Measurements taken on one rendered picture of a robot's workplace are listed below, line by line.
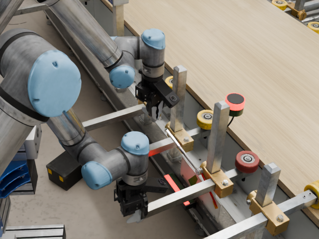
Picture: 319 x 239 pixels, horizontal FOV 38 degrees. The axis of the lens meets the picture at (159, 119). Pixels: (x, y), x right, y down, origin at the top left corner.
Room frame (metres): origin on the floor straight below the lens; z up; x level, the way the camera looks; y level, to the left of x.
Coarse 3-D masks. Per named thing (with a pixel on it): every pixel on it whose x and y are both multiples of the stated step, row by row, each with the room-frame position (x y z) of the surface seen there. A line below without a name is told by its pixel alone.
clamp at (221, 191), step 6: (204, 162) 1.14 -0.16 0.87; (204, 168) 1.11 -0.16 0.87; (204, 174) 1.11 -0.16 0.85; (210, 174) 1.09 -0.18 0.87; (216, 174) 1.09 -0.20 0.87; (222, 174) 1.09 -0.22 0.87; (216, 180) 1.06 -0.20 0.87; (222, 180) 1.06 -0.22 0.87; (228, 180) 1.06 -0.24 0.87; (216, 186) 1.04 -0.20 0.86; (222, 186) 1.03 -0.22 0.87; (228, 186) 1.04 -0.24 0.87; (216, 192) 1.04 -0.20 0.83; (222, 192) 1.02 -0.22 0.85; (228, 192) 1.04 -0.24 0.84
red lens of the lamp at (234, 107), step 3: (243, 96) 1.15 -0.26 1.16; (225, 99) 1.13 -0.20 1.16; (228, 102) 1.12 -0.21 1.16; (243, 102) 1.12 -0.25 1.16; (231, 105) 1.11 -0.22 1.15; (234, 105) 1.11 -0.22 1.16; (237, 105) 1.11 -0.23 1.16; (240, 105) 1.11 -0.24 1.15; (243, 105) 1.12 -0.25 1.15; (231, 108) 1.11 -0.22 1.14; (234, 108) 1.11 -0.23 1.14; (237, 108) 1.11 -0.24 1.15; (240, 108) 1.11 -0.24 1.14
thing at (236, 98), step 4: (228, 96) 1.14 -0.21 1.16; (232, 96) 1.15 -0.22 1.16; (236, 96) 1.15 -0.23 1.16; (240, 96) 1.15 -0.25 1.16; (228, 100) 1.13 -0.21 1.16; (232, 100) 1.13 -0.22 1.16; (236, 100) 1.13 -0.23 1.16; (240, 100) 1.13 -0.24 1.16; (228, 120) 1.11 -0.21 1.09; (232, 120) 1.13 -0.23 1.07; (228, 124) 1.13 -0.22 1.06
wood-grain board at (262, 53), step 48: (144, 0) 2.30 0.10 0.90; (192, 0) 2.32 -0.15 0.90; (240, 0) 2.34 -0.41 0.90; (192, 48) 1.84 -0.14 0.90; (240, 48) 1.85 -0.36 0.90; (288, 48) 1.87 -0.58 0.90; (288, 96) 1.50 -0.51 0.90; (240, 144) 1.23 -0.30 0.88; (288, 144) 1.22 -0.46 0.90; (288, 192) 1.01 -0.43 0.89
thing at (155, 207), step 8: (232, 176) 1.09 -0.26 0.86; (240, 176) 1.10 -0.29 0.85; (200, 184) 1.05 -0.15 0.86; (208, 184) 1.05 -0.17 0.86; (176, 192) 1.01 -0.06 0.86; (184, 192) 1.01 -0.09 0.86; (192, 192) 1.01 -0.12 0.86; (200, 192) 1.02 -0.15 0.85; (208, 192) 1.04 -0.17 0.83; (160, 200) 0.97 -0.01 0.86; (168, 200) 0.97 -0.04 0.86; (176, 200) 0.98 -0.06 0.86; (184, 200) 0.99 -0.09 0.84; (152, 208) 0.94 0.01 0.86; (160, 208) 0.95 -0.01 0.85; (168, 208) 0.96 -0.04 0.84
